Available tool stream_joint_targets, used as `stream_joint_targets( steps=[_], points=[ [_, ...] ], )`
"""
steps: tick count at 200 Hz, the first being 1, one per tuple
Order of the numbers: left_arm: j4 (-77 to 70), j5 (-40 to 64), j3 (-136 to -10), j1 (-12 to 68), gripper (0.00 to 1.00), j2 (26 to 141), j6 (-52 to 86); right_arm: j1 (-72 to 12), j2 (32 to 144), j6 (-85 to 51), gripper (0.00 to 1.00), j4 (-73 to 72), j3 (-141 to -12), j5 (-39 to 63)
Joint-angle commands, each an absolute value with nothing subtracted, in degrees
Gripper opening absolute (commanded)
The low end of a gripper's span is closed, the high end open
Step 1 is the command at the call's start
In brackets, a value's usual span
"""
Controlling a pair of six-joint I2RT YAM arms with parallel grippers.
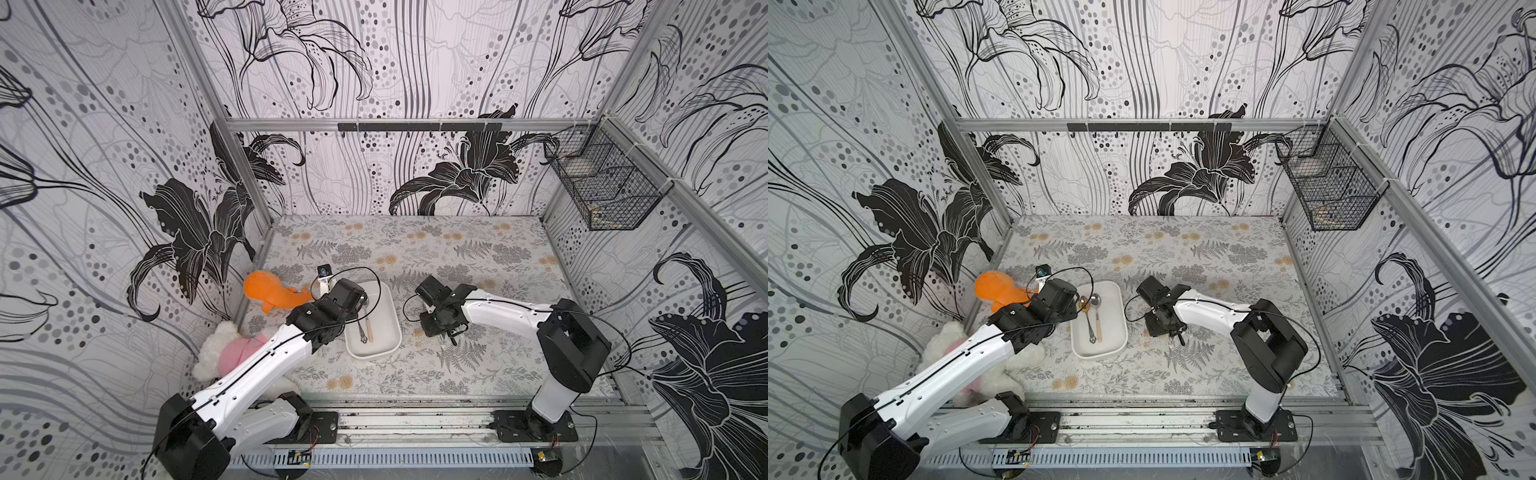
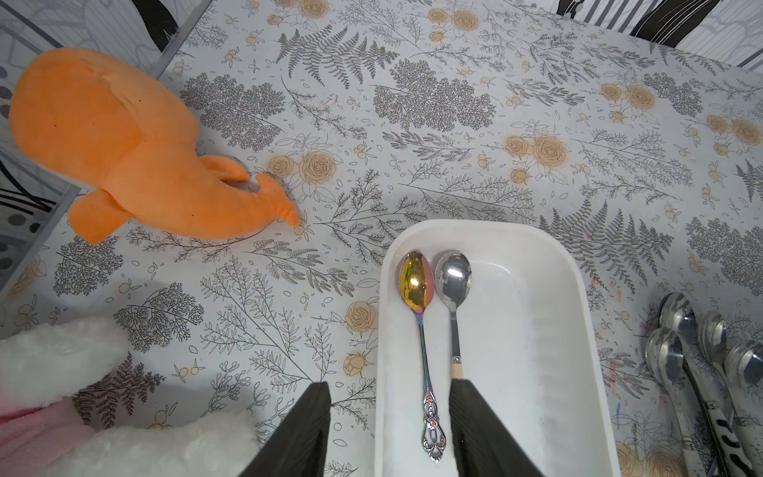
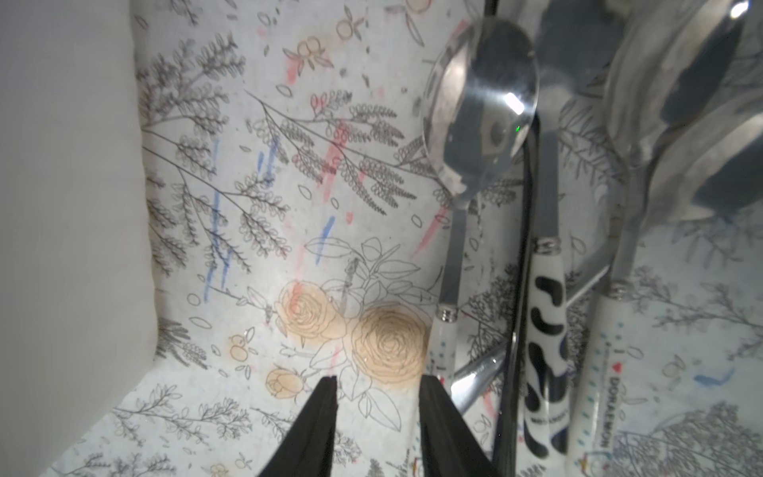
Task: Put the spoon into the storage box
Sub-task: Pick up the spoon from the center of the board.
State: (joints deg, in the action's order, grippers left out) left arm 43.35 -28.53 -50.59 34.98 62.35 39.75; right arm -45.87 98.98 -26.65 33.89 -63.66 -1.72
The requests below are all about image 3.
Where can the white Doraemon handle spoon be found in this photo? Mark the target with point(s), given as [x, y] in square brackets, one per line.
[664, 76]

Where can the plain silver metal spoon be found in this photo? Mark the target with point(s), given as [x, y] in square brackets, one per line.
[713, 169]

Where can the black handled spoon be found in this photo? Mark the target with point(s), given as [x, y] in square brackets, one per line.
[504, 457]

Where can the small white handle spoon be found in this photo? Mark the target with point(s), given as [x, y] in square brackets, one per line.
[481, 99]

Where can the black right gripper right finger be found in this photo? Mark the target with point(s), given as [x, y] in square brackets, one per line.
[448, 447]

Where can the white rectangular storage box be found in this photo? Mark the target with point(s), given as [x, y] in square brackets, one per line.
[78, 323]

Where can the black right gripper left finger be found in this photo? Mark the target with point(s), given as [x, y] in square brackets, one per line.
[308, 447]

